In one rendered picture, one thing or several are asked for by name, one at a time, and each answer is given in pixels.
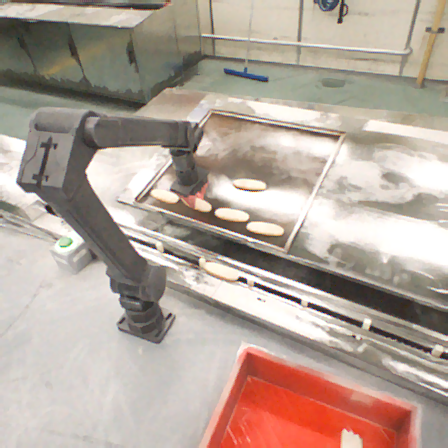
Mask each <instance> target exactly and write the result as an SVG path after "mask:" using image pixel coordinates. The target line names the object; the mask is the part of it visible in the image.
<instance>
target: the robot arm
mask: <svg viewBox="0 0 448 448"><path fill-rule="evenodd" d="M29 117H30V118H29V121H28V129H29V134H28V137H27V141H26V145H25V149H24V152H23V155H22V159H21V163H20V167H19V171H18V174H17V177H16V184H17V185H18V186H19V187H20V188H21V189H22V190H23V191H24V192H25V193H33V194H35V195H36V196H37V197H38V198H39V199H40V200H43V201H44V202H46V203H48V204H49V205H50V206H51V207H52V208H54V209H55V210H56V211H57V212H58V214H59V215H60V216H61V217H62V219H63V220H64V221H65V222H66V223H67V224H69V225H70V226H71V227H72V229H73V230H74V231H75V232H76V233H77V234H78V235H79V236H80V237H81V238H82V239H83V242H84V243H85V244H86V245H87V246H88V247H90V248H91V249H92V250H93V252H94V253H95V254H96V255H97V256H98V257H99V258H100V259H101V260H102V261H103V263H104V264H105V265H106V266H107V267H108V268H107V270H106V274H107V275H108V278H109V287H110V290H111V292H113V293H117V294H120V297H119V298H118V300H119V303H120V305H121V307H122V308H124V309H125V311H124V312H125V313H124V314H122V316H121V317H120V318H119V320H118V321H117V323H116V326H117V328H118V330H119V331H122V332H124V333H127V334H130V335H131V336H134V337H135V336H137V337H139V338H142V339H145V340H147V341H150V342H153V343H155V344H159V343H161V342H162V340H163V338H164V337H165V336H166V334H167V332H168V331H169V329H170V327H171V326H172V324H173V322H174V321H175V319H176V314H175V312H174V311H171V310H168V309H165V308H162V307H160V305H159V302H158V301H159V300H160V299H161V297H162V296H163V294H164V291H165V289H166V285H167V271H166V269H164V268H160V267H159V266H155V265H150V264H149V262H148V261H147V260H146V259H145V258H144V257H143V256H142V255H140V254H139V253H138V251H137V250H136V249H135V248H134V247H133V246H132V243H131V242H130V240H129V239H128V238H127V236H126V235H125V233H124V232H123V230H122V229H121V228H120V226H119V225H118V224H117V223H116V222H115V220H114V219H113V217H112V216H111V214H110V213H109V212H108V210H107V207H106V206H105V205H104V203H103V202H102V201H101V200H100V198H99V197H98V196H97V194H96V193H95V191H94V189H93V188H92V186H91V184H90V182H89V180H88V178H87V174H86V172H85V171H86V170H87V168H88V166H89V164H90V163H91V161H92V159H93V157H94V156H95V155H96V153H97V151H98V150H106V149H107V148H126V147H144V146H161V148H165V149H169V154H170V157H171V159H172V162H173V165H174V168H175V171H176V174H177V180H175V181H174V182H173V183H172V184H171V185H170V190H171V191H172V192H174V193H175V194H176V195H177V196H178V197H179V198H181V199H182V200H183V201H184V202H185V203H187V204H188V205H189V206H190V207H191V208H195V205H196V198H197V197H198V198H199V199H200V200H202V199H203V196H204V193H205V190H206V188H207V185H208V183H209V181H208V178H205V177H206V176H207V175H208V176H209V172H208V170H206V169H203V168H200V167H198V166H197V165H196V162H195V158H194V156H193V154H195V153H196V152H197V150H198V148H199V144H200V142H201V140H202V138H203V135H204V133H203V131H202V129H201V128H200V127H199V126H198V122H196V121H186V120H174V119H163V118H153V117H144V116H135V115H126V114H116V113H107V112H100V111H93V110H86V109H73V108H59V107H41V108H39V109H38V110H37V111H36V113H33V114H31V115H30V116H29ZM200 189H201V191H200ZM199 191H200V193H199ZM196 195H197V196H196ZM188 200H189V201H190V202H189V201H188Z"/></svg>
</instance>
